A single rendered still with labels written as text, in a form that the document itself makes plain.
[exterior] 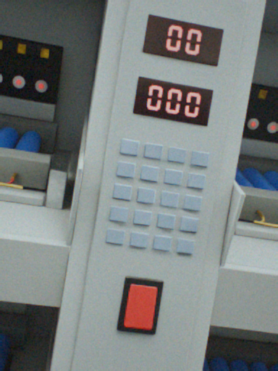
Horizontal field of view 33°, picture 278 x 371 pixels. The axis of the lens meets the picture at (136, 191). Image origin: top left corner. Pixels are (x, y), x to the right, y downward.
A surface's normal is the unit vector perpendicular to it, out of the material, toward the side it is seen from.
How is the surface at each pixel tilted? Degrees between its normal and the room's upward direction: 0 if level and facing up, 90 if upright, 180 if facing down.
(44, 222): 18
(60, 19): 90
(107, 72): 90
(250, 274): 108
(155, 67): 90
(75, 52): 90
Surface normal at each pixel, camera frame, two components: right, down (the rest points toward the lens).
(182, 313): 0.12, 0.07
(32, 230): 0.19, -0.91
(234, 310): 0.07, 0.37
